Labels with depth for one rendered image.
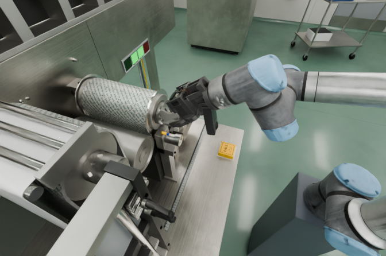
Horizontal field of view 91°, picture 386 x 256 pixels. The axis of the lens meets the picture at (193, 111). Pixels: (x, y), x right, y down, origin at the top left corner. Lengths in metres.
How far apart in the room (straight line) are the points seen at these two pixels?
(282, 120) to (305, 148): 1.90
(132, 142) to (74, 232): 0.34
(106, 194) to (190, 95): 0.28
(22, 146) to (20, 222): 0.52
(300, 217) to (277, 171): 1.17
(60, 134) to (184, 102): 0.25
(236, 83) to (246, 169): 1.62
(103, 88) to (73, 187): 0.33
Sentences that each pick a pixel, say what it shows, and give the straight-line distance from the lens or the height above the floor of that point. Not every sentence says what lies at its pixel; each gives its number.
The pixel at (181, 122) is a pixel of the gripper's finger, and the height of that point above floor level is 1.31.
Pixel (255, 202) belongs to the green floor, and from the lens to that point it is 1.86.
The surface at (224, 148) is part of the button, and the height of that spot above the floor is 0.92.
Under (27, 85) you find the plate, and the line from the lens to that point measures 0.71.
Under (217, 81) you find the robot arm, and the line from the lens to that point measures 0.43.
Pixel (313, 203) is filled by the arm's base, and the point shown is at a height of 0.93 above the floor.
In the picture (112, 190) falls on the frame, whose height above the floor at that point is 1.44.
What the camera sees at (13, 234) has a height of 0.99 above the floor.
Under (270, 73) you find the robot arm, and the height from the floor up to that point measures 1.49.
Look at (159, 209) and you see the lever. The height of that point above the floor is 1.37.
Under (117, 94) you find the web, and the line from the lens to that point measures 0.63.
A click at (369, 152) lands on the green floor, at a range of 2.69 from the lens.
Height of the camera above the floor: 1.69
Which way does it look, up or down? 46 degrees down
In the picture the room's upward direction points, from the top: straight up
